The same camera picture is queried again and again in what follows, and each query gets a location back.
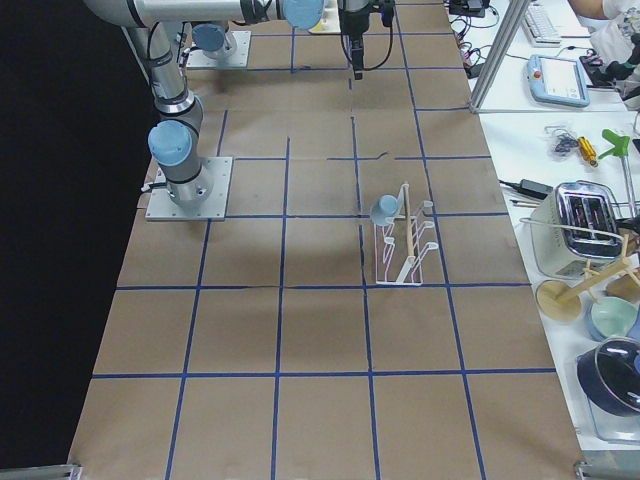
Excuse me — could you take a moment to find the black power adapter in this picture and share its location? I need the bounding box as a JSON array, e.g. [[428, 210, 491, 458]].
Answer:
[[499, 179, 553, 200]]

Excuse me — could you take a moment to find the yellow handled screwdriver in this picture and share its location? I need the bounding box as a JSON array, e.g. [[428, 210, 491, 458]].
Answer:
[[577, 136, 598, 167]]

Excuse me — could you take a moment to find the white keyboard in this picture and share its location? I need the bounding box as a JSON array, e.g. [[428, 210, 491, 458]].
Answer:
[[522, 3, 562, 48]]

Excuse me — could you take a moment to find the wooden mug tree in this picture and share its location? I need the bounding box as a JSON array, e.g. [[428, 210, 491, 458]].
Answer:
[[535, 234, 639, 322]]

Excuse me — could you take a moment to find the green topped metal stand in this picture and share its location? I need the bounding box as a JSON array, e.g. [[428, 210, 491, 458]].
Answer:
[[598, 129, 638, 218]]

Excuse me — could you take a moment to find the aluminium frame post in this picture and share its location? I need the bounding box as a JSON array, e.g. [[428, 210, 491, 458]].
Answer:
[[469, 0, 527, 113]]

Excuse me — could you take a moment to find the blue teach pendant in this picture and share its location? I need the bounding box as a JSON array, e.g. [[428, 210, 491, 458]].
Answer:
[[527, 55, 590, 108]]

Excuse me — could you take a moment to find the white wire cup rack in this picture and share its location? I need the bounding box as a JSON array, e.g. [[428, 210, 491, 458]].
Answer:
[[372, 182, 439, 286]]

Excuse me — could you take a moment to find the teal ceramic bowl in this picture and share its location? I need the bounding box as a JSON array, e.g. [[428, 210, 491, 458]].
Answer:
[[586, 297, 638, 341]]

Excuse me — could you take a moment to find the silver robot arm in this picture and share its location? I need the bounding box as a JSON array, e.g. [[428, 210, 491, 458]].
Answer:
[[192, 23, 237, 59], [86, 1, 326, 220]]

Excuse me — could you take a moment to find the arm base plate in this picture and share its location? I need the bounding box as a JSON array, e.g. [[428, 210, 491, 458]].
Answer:
[[145, 157, 233, 221], [186, 30, 251, 70]]

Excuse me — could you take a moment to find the silver toaster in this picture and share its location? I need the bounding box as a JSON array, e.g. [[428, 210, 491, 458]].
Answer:
[[555, 181, 622, 258]]

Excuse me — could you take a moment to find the light blue plastic cup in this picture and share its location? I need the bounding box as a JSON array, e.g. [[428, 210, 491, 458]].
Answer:
[[370, 194, 399, 227]]

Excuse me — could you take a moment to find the beige plastic bin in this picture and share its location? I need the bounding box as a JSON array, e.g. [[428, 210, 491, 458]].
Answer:
[[529, 190, 586, 279]]

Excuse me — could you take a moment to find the dark blue pot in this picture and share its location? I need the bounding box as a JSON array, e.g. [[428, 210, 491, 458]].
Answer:
[[577, 337, 639, 417]]

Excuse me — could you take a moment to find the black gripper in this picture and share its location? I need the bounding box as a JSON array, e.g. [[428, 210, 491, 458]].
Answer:
[[339, 0, 395, 80]]

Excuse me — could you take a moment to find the clear plastic container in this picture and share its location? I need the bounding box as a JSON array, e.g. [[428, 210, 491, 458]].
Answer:
[[585, 398, 640, 445]]

